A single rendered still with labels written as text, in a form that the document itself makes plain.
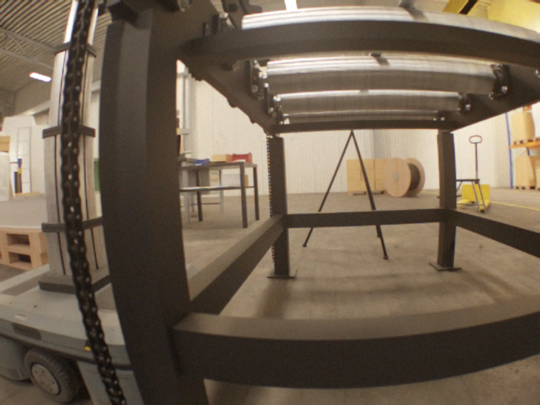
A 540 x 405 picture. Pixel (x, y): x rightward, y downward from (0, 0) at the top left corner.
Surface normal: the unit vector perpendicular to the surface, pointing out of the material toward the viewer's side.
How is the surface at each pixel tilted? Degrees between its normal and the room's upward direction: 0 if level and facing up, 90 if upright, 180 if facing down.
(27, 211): 90
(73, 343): 90
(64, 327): 45
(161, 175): 90
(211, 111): 90
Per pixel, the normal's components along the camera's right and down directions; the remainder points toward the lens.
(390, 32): -0.18, 0.08
